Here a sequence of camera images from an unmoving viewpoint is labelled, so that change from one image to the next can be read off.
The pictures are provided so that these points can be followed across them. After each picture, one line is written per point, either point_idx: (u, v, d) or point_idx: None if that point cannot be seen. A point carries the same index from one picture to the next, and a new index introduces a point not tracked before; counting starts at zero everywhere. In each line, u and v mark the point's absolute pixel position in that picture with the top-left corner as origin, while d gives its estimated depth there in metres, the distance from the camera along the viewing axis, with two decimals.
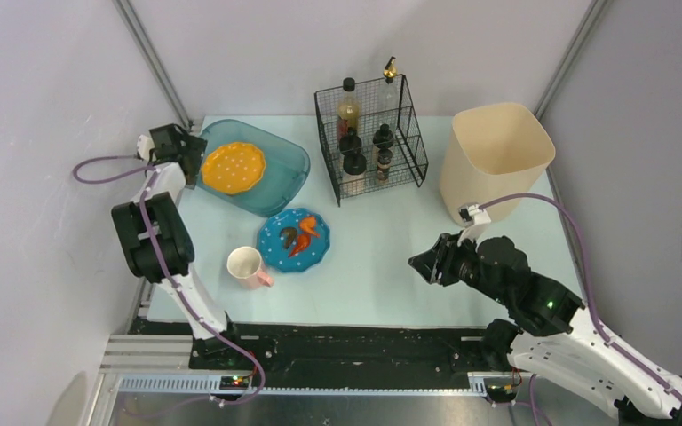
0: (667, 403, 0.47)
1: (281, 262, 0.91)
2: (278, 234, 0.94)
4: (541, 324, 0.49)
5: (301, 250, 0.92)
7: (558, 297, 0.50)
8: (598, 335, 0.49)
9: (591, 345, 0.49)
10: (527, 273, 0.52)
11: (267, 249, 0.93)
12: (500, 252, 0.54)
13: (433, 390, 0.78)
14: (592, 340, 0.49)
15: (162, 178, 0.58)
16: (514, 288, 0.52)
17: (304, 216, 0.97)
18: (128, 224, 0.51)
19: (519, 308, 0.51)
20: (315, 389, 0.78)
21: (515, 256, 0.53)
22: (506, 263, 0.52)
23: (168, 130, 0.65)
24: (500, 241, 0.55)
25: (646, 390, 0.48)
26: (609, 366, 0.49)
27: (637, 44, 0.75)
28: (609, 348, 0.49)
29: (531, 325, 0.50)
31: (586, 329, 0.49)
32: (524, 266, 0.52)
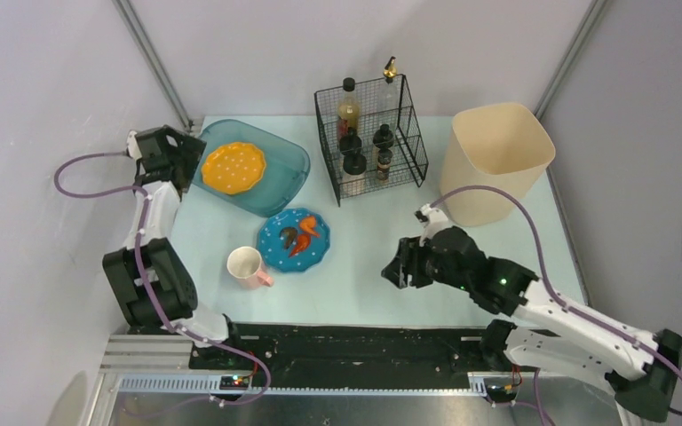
0: (638, 358, 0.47)
1: (281, 262, 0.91)
2: (278, 235, 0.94)
4: (501, 301, 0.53)
5: (301, 251, 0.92)
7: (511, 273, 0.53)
8: (554, 303, 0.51)
9: (550, 313, 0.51)
10: (479, 256, 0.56)
11: (267, 248, 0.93)
12: (451, 241, 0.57)
13: (434, 390, 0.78)
14: (551, 308, 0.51)
15: (153, 215, 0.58)
16: (469, 272, 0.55)
17: (304, 216, 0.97)
18: (125, 278, 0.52)
19: (478, 291, 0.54)
20: (314, 389, 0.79)
21: (463, 241, 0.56)
22: (455, 249, 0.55)
23: (156, 138, 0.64)
24: (451, 232, 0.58)
25: (614, 349, 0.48)
26: (574, 330, 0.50)
27: (637, 44, 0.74)
28: (568, 313, 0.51)
29: (492, 305, 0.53)
31: (542, 298, 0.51)
32: (473, 248, 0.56)
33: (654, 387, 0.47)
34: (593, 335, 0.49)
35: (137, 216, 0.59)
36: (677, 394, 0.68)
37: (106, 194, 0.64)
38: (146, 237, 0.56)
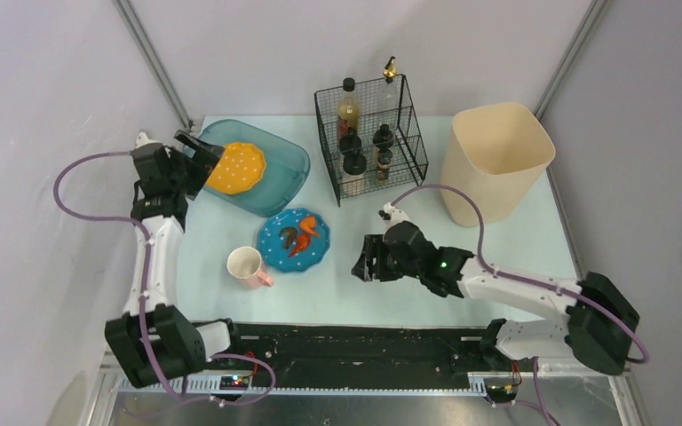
0: (559, 303, 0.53)
1: (281, 262, 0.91)
2: (278, 234, 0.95)
4: (448, 285, 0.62)
5: (301, 251, 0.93)
7: (451, 256, 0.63)
8: (486, 272, 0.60)
9: (483, 281, 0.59)
10: (426, 246, 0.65)
11: (267, 249, 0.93)
12: (401, 232, 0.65)
13: (433, 390, 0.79)
14: (483, 276, 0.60)
15: (155, 273, 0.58)
16: (418, 262, 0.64)
17: (304, 216, 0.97)
18: (129, 348, 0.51)
19: (427, 276, 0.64)
20: (314, 389, 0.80)
21: (411, 233, 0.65)
22: (404, 240, 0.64)
23: (157, 162, 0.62)
24: (402, 225, 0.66)
25: (540, 299, 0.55)
26: (508, 294, 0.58)
27: (637, 45, 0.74)
28: (499, 278, 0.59)
29: (440, 287, 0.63)
31: (475, 270, 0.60)
32: (420, 240, 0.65)
33: (578, 326, 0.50)
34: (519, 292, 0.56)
35: (138, 270, 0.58)
36: (678, 394, 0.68)
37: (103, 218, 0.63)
38: (149, 300, 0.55)
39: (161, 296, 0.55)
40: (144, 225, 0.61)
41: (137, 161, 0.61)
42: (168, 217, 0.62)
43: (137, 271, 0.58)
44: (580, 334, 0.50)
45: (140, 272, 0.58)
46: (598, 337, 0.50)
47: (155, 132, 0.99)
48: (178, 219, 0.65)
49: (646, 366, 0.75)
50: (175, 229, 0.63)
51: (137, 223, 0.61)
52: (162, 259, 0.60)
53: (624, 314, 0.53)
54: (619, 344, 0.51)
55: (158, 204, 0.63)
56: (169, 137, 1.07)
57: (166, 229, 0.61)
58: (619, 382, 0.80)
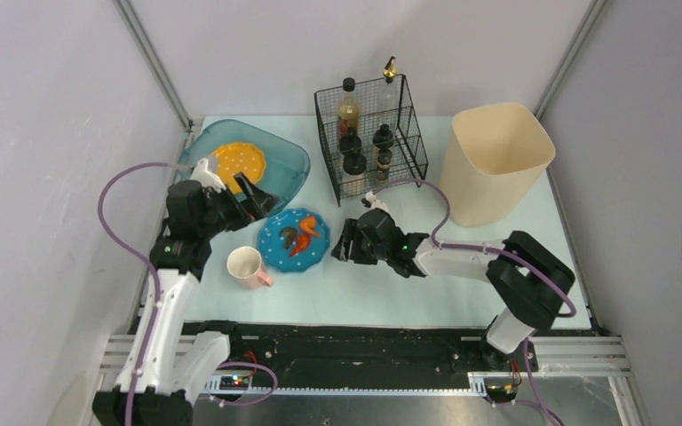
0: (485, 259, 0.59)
1: (281, 262, 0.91)
2: (278, 234, 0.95)
4: (410, 266, 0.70)
5: (301, 251, 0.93)
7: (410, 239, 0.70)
8: (433, 245, 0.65)
9: (431, 254, 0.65)
10: (392, 232, 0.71)
11: (267, 248, 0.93)
12: (369, 218, 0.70)
13: (433, 390, 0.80)
14: (432, 250, 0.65)
15: (155, 343, 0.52)
16: (384, 244, 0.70)
17: (304, 216, 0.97)
18: (112, 418, 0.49)
19: (392, 259, 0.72)
20: (315, 388, 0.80)
21: (378, 219, 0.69)
22: (371, 226, 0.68)
23: (186, 200, 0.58)
24: (370, 212, 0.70)
25: (471, 260, 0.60)
26: (449, 262, 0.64)
27: (637, 45, 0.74)
28: (442, 248, 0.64)
29: (404, 268, 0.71)
31: (425, 246, 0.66)
32: (387, 224, 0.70)
33: (495, 273, 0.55)
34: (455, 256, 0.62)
35: (140, 333, 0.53)
36: (677, 395, 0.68)
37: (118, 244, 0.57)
38: (141, 378, 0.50)
39: (154, 378, 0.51)
40: (157, 278, 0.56)
41: (170, 197, 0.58)
42: (182, 275, 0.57)
43: (138, 334, 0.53)
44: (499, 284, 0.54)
45: (141, 339, 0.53)
46: (516, 286, 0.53)
47: (155, 132, 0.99)
48: (195, 270, 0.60)
49: (646, 366, 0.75)
50: (187, 291, 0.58)
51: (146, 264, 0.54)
52: (170, 323, 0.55)
53: (551, 268, 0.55)
54: (547, 296, 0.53)
55: (178, 252, 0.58)
56: (169, 137, 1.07)
57: (178, 290, 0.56)
58: (619, 382, 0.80)
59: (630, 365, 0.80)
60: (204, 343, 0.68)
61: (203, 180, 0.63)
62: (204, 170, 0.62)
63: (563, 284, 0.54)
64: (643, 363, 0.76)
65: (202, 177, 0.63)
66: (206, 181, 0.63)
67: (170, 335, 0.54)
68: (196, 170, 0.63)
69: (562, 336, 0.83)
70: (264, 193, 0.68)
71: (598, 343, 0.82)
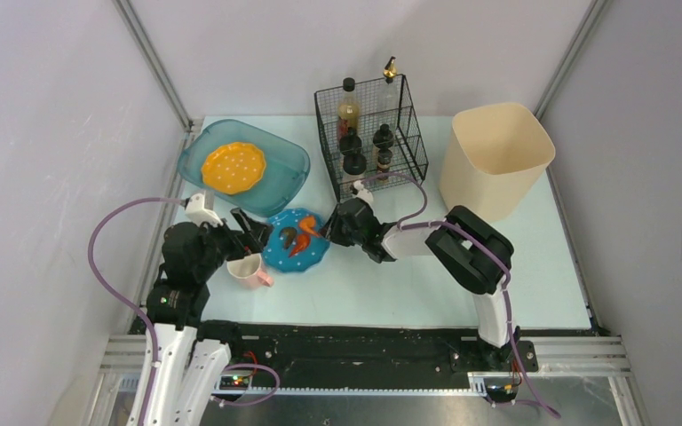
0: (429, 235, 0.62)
1: (281, 262, 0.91)
2: (278, 234, 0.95)
4: (382, 253, 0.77)
5: (301, 250, 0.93)
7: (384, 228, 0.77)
8: (396, 228, 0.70)
9: (392, 235, 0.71)
10: (370, 220, 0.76)
11: (267, 248, 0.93)
12: (348, 206, 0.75)
13: (433, 389, 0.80)
14: (393, 232, 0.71)
15: (154, 403, 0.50)
16: (362, 232, 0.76)
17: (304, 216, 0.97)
18: None
19: (367, 246, 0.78)
20: (315, 388, 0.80)
21: (358, 208, 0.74)
22: (350, 213, 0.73)
23: (183, 250, 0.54)
24: (349, 200, 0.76)
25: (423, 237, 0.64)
26: (407, 240, 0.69)
27: (637, 46, 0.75)
28: (402, 230, 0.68)
29: (376, 256, 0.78)
31: (392, 228, 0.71)
32: (364, 215, 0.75)
33: (432, 241, 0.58)
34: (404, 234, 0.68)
35: (139, 392, 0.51)
36: (677, 394, 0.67)
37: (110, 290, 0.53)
38: None
39: None
40: (154, 333, 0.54)
41: (166, 248, 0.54)
42: (180, 331, 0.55)
43: (138, 393, 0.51)
44: (435, 250, 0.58)
45: (140, 399, 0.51)
46: (450, 252, 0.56)
47: (155, 132, 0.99)
48: (191, 318, 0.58)
49: (647, 366, 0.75)
50: (185, 345, 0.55)
51: (141, 314, 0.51)
52: (170, 379, 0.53)
53: (488, 237, 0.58)
54: (484, 263, 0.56)
55: (175, 303, 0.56)
56: (169, 137, 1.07)
57: (176, 346, 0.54)
58: (619, 382, 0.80)
59: (630, 365, 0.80)
60: (204, 360, 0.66)
61: (199, 216, 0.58)
62: (201, 208, 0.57)
63: (501, 253, 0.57)
64: (644, 363, 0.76)
65: (197, 214, 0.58)
66: (208, 219, 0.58)
67: (170, 393, 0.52)
68: (192, 206, 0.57)
69: (562, 337, 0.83)
70: (258, 223, 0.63)
71: (598, 343, 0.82)
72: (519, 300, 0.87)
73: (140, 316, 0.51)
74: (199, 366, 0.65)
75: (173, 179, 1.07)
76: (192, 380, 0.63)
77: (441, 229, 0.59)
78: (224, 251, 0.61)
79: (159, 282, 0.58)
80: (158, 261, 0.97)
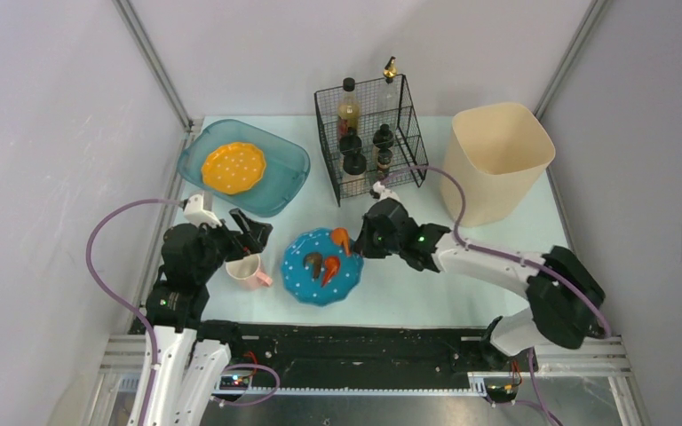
0: (521, 273, 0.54)
1: (317, 295, 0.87)
2: (302, 264, 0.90)
4: (425, 259, 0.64)
5: (333, 276, 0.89)
7: (429, 232, 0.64)
8: (460, 245, 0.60)
9: (455, 254, 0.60)
10: (407, 222, 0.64)
11: (295, 284, 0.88)
12: (380, 208, 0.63)
13: (433, 390, 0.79)
14: (456, 249, 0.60)
15: (154, 406, 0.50)
16: (400, 235, 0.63)
17: (324, 237, 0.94)
18: None
19: (405, 251, 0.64)
20: (315, 388, 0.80)
21: (392, 208, 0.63)
22: (384, 214, 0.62)
23: (183, 253, 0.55)
24: (382, 201, 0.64)
25: (505, 270, 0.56)
26: (474, 264, 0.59)
27: (637, 45, 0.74)
28: (469, 249, 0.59)
29: (416, 262, 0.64)
31: (446, 243, 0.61)
32: (400, 215, 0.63)
33: (535, 290, 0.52)
34: (485, 264, 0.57)
35: (139, 394, 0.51)
36: (676, 394, 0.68)
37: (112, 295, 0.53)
38: None
39: None
40: (154, 336, 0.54)
41: (162, 251, 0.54)
42: (178, 333, 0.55)
43: (138, 394, 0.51)
44: (539, 303, 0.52)
45: (140, 400, 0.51)
46: (554, 305, 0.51)
47: (154, 132, 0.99)
48: (191, 319, 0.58)
49: (647, 366, 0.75)
50: (185, 347, 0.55)
51: (140, 316, 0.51)
52: (170, 381, 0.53)
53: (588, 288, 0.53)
54: (582, 319, 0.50)
55: (174, 304, 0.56)
56: (170, 137, 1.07)
57: (176, 348, 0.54)
58: (619, 382, 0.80)
59: (630, 365, 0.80)
60: (204, 361, 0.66)
61: (199, 217, 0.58)
62: (201, 209, 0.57)
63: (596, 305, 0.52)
64: (643, 363, 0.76)
65: (196, 215, 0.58)
66: (207, 220, 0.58)
67: (170, 395, 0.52)
68: (190, 208, 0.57)
69: None
70: (258, 223, 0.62)
71: (598, 343, 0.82)
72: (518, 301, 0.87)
73: (140, 319, 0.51)
74: (199, 366, 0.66)
75: (173, 180, 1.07)
76: (192, 381, 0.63)
77: (540, 275, 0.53)
78: (224, 252, 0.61)
79: (159, 283, 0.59)
80: (158, 262, 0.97)
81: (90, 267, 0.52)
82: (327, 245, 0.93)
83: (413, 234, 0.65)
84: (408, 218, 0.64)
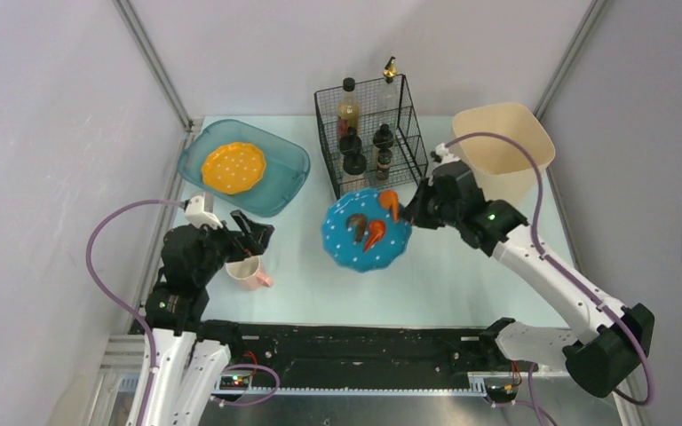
0: (595, 319, 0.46)
1: (356, 259, 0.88)
2: (344, 226, 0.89)
4: (484, 236, 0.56)
5: (376, 242, 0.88)
7: (498, 211, 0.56)
8: (533, 248, 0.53)
9: (527, 256, 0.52)
10: (476, 192, 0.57)
11: (336, 245, 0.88)
12: (450, 169, 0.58)
13: (432, 390, 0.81)
14: (528, 252, 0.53)
15: (153, 407, 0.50)
16: (461, 204, 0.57)
17: (370, 199, 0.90)
18: None
19: (463, 222, 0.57)
20: (317, 388, 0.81)
21: (463, 171, 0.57)
22: (451, 176, 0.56)
23: (183, 255, 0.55)
24: (454, 164, 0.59)
25: (576, 304, 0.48)
26: (541, 277, 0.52)
27: (637, 45, 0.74)
28: (543, 260, 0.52)
29: (473, 238, 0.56)
31: (523, 240, 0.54)
32: (469, 182, 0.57)
33: (603, 343, 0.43)
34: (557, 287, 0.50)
35: (138, 397, 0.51)
36: (676, 395, 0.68)
37: (107, 293, 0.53)
38: None
39: None
40: (153, 338, 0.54)
41: (162, 253, 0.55)
42: (178, 335, 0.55)
43: (136, 397, 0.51)
44: (598, 355, 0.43)
45: (138, 402, 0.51)
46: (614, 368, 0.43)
47: (154, 132, 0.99)
48: (191, 322, 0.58)
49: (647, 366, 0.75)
50: (184, 348, 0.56)
51: (139, 319, 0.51)
52: (168, 384, 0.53)
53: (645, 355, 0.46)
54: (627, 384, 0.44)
55: (174, 307, 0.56)
56: (170, 137, 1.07)
57: (175, 351, 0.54)
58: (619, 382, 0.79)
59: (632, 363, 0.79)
60: (204, 362, 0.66)
61: (199, 219, 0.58)
62: (201, 210, 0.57)
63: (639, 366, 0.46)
64: None
65: (197, 216, 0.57)
66: (209, 222, 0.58)
67: (168, 398, 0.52)
68: (192, 209, 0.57)
69: None
70: (259, 225, 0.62)
71: None
72: (518, 301, 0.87)
73: (140, 322, 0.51)
74: (199, 367, 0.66)
75: (173, 180, 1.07)
76: (192, 383, 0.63)
77: (614, 328, 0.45)
78: (224, 253, 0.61)
79: (159, 286, 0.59)
80: (158, 263, 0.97)
81: (90, 268, 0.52)
82: (375, 208, 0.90)
83: (479, 207, 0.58)
84: (476, 188, 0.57)
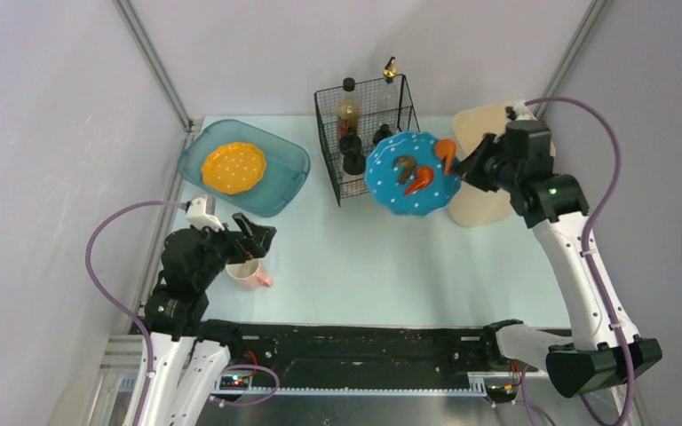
0: (603, 333, 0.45)
1: (394, 201, 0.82)
2: (391, 166, 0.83)
4: (534, 204, 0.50)
5: (418, 189, 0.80)
7: (560, 186, 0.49)
8: (578, 240, 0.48)
9: (567, 246, 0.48)
10: (545, 159, 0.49)
11: (376, 182, 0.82)
12: (527, 125, 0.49)
13: (429, 390, 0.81)
14: (571, 242, 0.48)
15: (148, 412, 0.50)
16: (520, 166, 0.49)
17: (427, 145, 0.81)
18: None
19: (517, 184, 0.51)
20: (316, 388, 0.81)
21: (541, 131, 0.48)
22: (525, 130, 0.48)
23: (184, 257, 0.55)
24: (535, 122, 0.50)
25: (591, 314, 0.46)
26: (571, 273, 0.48)
27: (637, 45, 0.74)
28: (582, 257, 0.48)
29: (522, 204, 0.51)
31: (573, 230, 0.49)
32: (543, 143, 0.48)
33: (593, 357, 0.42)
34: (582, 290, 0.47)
35: (134, 399, 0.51)
36: (677, 395, 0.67)
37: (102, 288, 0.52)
38: None
39: None
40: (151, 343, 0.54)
41: (162, 256, 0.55)
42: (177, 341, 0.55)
43: (132, 399, 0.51)
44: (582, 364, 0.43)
45: (134, 406, 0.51)
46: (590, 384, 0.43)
47: (155, 132, 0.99)
48: (188, 327, 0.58)
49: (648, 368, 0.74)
50: (183, 351, 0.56)
51: (137, 320, 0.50)
52: (164, 389, 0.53)
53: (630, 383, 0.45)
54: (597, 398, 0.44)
55: (172, 311, 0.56)
56: (170, 137, 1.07)
57: (172, 356, 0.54)
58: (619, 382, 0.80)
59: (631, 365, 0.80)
60: (203, 363, 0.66)
61: (200, 221, 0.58)
62: (202, 213, 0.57)
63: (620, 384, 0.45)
64: None
65: (198, 218, 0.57)
66: (210, 224, 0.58)
67: (164, 401, 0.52)
68: (193, 210, 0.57)
69: None
70: (260, 227, 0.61)
71: None
72: (519, 301, 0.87)
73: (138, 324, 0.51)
74: (198, 368, 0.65)
75: (173, 180, 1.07)
76: (189, 384, 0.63)
77: (614, 350, 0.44)
78: (225, 256, 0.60)
79: (159, 288, 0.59)
80: (158, 263, 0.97)
81: (87, 265, 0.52)
82: (428, 153, 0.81)
83: (543, 175, 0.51)
84: (548, 153, 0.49)
